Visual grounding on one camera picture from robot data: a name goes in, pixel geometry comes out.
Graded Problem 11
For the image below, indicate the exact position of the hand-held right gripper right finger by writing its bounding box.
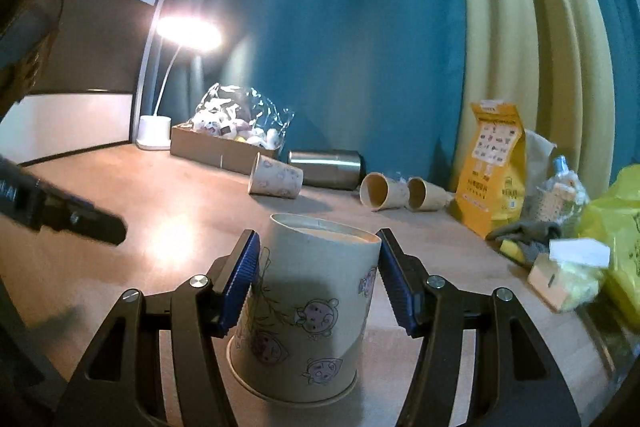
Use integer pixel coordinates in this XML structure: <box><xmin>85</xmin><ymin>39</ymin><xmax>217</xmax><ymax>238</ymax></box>
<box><xmin>376</xmin><ymin>228</ymin><xmax>583</xmax><ymax>427</ymax></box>

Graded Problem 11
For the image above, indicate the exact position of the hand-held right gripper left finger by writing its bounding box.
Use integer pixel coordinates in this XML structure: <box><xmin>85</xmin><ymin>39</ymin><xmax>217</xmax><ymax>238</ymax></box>
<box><xmin>54</xmin><ymin>229</ymin><xmax>262</xmax><ymax>427</ymax></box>

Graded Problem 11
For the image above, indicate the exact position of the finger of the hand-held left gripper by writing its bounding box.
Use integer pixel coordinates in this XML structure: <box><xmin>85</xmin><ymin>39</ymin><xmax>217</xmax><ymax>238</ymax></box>
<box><xmin>31</xmin><ymin>179</ymin><xmax>128</xmax><ymax>248</ymax></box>

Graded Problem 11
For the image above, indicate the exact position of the printed paper cup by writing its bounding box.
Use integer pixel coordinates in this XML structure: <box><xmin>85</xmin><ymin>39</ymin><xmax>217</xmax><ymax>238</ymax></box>
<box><xmin>248</xmin><ymin>152</ymin><xmax>304</xmax><ymax>198</ymax></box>
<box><xmin>227</xmin><ymin>213</ymin><xmax>383</xmax><ymax>405</ymax></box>

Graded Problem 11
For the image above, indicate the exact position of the plain brown paper cup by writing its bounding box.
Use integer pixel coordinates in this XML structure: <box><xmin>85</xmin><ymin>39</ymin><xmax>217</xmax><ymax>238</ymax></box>
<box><xmin>359</xmin><ymin>172</ymin><xmax>412</xmax><ymax>210</ymax></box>
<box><xmin>406</xmin><ymin>177</ymin><xmax>457</xmax><ymax>212</ymax></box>

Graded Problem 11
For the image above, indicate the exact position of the cardboard box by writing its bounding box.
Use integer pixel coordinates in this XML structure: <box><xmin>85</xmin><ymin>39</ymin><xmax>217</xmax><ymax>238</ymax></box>
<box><xmin>170</xmin><ymin>124</ymin><xmax>281</xmax><ymax>176</ymax></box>

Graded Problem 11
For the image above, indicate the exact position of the stainless steel tumbler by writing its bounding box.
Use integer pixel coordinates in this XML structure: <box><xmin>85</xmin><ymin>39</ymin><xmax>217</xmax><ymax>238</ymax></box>
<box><xmin>288</xmin><ymin>149</ymin><xmax>367</xmax><ymax>191</ymax></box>

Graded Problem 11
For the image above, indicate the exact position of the grey glove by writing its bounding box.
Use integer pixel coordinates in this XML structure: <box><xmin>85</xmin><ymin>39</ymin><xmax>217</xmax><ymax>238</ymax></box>
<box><xmin>486</xmin><ymin>218</ymin><xmax>566</xmax><ymax>269</ymax></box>

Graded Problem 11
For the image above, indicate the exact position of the white desk lamp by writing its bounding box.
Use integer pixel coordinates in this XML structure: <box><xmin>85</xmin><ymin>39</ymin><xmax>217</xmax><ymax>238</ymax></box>
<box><xmin>136</xmin><ymin>16</ymin><xmax>222</xmax><ymax>152</ymax></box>

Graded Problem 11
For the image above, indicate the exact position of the orange snack bag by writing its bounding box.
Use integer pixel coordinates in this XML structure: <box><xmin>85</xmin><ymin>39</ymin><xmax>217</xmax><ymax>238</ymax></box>
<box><xmin>448</xmin><ymin>99</ymin><xmax>529</xmax><ymax>240</ymax></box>

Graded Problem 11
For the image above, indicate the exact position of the clear plastic bag of balls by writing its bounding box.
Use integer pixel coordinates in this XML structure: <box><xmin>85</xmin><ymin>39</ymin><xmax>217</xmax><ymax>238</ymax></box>
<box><xmin>189</xmin><ymin>83</ymin><xmax>295</xmax><ymax>152</ymax></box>

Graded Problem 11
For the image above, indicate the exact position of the tissue box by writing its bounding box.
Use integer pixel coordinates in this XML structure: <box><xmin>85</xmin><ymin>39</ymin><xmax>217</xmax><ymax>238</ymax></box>
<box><xmin>527</xmin><ymin>239</ymin><xmax>612</xmax><ymax>313</ymax></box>

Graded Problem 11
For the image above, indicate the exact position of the clear plastic snack packet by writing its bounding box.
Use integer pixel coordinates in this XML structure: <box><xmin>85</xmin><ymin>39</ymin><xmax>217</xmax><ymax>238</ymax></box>
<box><xmin>522</xmin><ymin>155</ymin><xmax>590</xmax><ymax>224</ymax></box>

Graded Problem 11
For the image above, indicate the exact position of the yellow plastic bag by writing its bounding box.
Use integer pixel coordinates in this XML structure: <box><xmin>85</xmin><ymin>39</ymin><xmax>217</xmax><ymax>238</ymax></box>
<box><xmin>577</xmin><ymin>164</ymin><xmax>640</xmax><ymax>333</ymax></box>

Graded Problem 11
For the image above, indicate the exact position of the teal curtain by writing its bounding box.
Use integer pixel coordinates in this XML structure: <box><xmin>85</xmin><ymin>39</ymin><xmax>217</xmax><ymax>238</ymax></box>
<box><xmin>135</xmin><ymin>0</ymin><xmax>476</xmax><ymax>192</ymax></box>

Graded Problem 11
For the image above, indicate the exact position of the beige curtain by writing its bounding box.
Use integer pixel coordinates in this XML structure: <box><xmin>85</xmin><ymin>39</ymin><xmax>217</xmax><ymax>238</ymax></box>
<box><xmin>452</xmin><ymin>0</ymin><xmax>617</xmax><ymax>198</ymax></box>

